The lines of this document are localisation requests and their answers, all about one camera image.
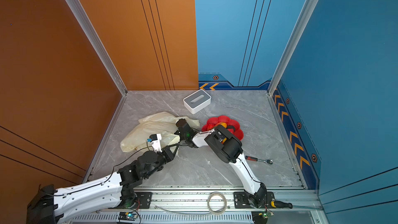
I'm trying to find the left green circuit board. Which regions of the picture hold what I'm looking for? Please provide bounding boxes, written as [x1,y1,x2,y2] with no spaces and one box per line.
[118,212,140,223]

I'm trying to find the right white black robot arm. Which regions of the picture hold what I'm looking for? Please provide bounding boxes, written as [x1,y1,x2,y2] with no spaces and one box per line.
[176,119,267,208]

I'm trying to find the right green circuit board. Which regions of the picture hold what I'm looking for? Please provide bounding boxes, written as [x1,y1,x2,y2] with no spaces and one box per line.
[251,211,274,224]

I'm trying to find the coiled clear tube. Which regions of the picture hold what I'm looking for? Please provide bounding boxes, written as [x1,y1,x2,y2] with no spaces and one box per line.
[206,191,228,216]

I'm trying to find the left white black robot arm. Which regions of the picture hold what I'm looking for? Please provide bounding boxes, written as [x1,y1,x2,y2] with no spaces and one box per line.
[27,144,179,224]

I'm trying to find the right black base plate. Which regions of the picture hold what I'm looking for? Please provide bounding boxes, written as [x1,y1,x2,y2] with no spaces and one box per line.
[233,191,275,209]

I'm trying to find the cream plastic bag orange prints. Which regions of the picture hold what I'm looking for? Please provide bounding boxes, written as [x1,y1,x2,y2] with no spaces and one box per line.
[120,112,200,152]

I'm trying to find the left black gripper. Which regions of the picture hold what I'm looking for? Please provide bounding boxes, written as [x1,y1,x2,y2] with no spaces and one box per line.
[144,142,180,180]

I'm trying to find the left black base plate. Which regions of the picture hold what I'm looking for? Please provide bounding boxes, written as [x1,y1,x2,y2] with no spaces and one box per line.
[124,191,152,211]

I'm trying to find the yellow black screwdriver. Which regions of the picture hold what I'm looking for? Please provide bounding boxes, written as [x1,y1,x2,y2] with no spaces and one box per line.
[271,200,293,209]

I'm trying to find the red black ratchet wrench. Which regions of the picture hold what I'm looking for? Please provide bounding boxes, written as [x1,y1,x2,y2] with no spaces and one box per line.
[245,156,273,164]

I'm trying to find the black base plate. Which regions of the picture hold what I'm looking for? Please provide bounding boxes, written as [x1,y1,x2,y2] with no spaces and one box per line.
[124,191,152,211]
[233,191,275,209]

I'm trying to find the white grey tissue box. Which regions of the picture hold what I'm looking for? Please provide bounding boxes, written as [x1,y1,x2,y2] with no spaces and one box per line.
[183,89,211,114]

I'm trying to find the red flower-shaped plate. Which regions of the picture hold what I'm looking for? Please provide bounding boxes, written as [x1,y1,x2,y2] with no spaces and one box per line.
[201,116,244,141]

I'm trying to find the aluminium rail frame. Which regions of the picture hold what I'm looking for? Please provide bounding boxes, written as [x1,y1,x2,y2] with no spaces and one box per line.
[55,186,330,224]

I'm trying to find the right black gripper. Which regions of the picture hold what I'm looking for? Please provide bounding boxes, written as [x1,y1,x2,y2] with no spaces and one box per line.
[160,126,188,144]

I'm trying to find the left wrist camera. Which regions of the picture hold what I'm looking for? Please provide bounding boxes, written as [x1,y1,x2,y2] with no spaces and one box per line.
[147,134,162,152]

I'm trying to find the green circuit board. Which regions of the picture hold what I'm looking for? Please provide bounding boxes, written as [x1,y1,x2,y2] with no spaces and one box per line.
[118,212,140,223]
[251,211,274,224]

